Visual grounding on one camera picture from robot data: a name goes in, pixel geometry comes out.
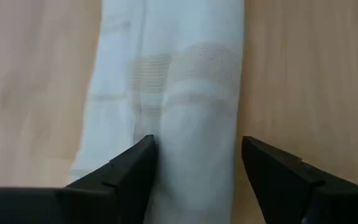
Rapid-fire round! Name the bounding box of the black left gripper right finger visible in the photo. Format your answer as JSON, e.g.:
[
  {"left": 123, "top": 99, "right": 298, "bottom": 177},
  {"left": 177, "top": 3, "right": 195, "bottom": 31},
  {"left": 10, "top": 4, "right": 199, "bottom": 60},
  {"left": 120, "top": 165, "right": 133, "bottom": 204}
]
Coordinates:
[{"left": 241, "top": 135, "right": 358, "bottom": 224}]

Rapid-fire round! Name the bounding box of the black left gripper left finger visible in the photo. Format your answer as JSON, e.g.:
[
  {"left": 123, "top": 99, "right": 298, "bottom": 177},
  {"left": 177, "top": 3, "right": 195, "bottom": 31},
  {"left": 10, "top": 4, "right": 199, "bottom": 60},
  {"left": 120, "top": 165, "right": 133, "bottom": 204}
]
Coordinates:
[{"left": 0, "top": 134, "right": 158, "bottom": 224}]

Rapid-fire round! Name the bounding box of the white checked towel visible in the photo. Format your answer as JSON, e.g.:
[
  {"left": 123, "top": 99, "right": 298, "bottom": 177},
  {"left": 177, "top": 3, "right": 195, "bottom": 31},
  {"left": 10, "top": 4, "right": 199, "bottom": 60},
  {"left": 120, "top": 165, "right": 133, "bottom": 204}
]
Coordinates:
[{"left": 68, "top": 0, "right": 246, "bottom": 224}]

